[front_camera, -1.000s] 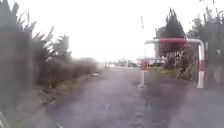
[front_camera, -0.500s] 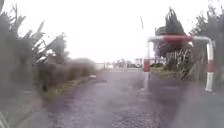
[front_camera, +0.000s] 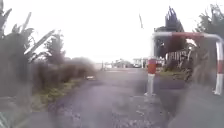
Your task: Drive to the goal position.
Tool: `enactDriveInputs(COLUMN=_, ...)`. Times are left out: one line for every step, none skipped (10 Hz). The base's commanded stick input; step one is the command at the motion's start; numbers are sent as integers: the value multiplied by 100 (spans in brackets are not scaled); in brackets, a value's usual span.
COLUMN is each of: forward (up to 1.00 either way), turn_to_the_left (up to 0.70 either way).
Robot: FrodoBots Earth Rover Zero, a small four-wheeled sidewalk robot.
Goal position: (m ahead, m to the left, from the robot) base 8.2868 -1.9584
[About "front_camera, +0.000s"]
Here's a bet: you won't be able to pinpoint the distant building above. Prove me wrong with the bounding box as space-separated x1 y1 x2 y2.
132 57 149 69

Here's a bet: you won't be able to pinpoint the grey asphalt road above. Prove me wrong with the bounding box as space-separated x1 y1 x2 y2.
13 67 224 128

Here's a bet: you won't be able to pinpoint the row of bushes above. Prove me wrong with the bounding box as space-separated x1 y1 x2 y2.
31 57 98 92

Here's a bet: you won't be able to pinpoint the bushy tree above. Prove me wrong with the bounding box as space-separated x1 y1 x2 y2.
43 30 68 66

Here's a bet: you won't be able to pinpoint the grass verge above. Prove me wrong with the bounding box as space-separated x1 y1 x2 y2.
31 78 84 113

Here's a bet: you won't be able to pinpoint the fence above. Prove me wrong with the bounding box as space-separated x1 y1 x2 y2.
164 49 192 63

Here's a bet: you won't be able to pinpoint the dark conifer tree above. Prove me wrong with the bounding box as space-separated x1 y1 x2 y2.
153 6 188 72

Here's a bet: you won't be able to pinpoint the leafy tree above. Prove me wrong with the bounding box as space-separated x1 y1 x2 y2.
190 3 224 88

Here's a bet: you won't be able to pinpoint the banana plants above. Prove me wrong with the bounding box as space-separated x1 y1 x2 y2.
0 0 56 101

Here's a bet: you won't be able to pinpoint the red and white barrier frame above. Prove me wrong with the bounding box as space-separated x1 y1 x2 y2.
144 31 224 97

